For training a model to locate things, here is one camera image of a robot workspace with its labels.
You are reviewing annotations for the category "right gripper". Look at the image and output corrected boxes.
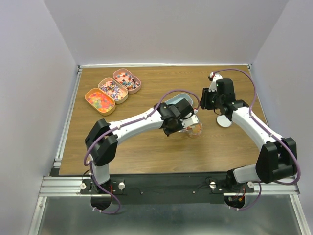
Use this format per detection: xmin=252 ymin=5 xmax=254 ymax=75
xmin=198 ymin=87 xmax=223 ymax=110

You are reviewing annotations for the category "clear plastic cup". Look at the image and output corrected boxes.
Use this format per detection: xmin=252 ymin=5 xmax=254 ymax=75
xmin=179 ymin=122 xmax=203 ymax=138

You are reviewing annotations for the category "grey candy tray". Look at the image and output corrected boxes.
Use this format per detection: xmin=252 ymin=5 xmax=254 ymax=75
xmin=159 ymin=93 xmax=193 ymax=105

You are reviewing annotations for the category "orange candy tray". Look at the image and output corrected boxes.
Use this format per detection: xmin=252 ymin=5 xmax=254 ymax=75
xmin=85 ymin=88 xmax=116 ymax=116

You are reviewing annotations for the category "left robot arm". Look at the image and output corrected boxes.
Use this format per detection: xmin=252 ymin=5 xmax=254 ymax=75
xmin=84 ymin=98 xmax=199 ymax=193

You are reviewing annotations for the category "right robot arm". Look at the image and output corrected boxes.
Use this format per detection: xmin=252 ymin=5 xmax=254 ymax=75
xmin=200 ymin=75 xmax=299 ymax=192

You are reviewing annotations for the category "white round lid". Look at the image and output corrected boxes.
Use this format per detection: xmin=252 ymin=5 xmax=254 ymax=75
xmin=216 ymin=115 xmax=232 ymax=128

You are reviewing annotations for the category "pink candy tray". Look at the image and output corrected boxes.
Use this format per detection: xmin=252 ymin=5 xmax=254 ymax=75
xmin=113 ymin=68 xmax=141 ymax=94

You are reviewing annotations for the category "beige candy tray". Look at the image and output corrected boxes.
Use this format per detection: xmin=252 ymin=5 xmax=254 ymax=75
xmin=98 ymin=78 xmax=128 ymax=104

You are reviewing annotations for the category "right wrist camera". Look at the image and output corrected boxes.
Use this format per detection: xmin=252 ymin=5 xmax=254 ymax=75
xmin=208 ymin=72 xmax=223 ymax=92

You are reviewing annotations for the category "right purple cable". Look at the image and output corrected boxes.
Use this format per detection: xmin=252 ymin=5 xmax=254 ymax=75
xmin=209 ymin=69 xmax=299 ymax=212

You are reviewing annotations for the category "purple cable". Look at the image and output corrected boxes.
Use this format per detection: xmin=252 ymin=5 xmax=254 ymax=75
xmin=209 ymin=69 xmax=299 ymax=212
xmin=83 ymin=89 xmax=200 ymax=215

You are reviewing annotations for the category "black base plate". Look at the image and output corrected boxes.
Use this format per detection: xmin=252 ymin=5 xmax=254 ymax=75
xmin=105 ymin=172 xmax=235 ymax=206

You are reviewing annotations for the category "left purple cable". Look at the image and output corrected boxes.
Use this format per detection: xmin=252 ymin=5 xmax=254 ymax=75
xmin=83 ymin=89 xmax=200 ymax=215

